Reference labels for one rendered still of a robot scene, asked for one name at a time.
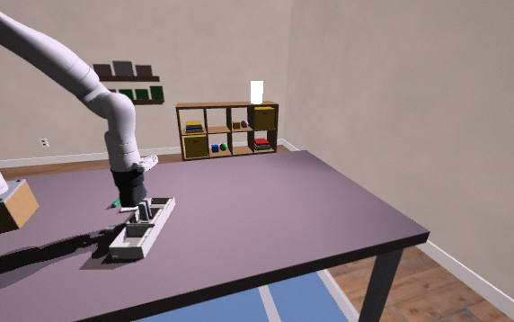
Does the white three-compartment bin rack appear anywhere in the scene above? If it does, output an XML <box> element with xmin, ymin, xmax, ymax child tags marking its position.
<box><xmin>109</xmin><ymin>197</ymin><xmax>175</xmax><ymax>259</ymax></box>

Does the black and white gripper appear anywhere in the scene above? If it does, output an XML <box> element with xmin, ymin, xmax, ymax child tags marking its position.
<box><xmin>108</xmin><ymin>150</ymin><xmax>158</xmax><ymax>221</ymax></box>

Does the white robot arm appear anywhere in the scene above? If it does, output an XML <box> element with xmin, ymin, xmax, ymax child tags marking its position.
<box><xmin>0</xmin><ymin>12</ymin><xmax>137</xmax><ymax>155</ymax></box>

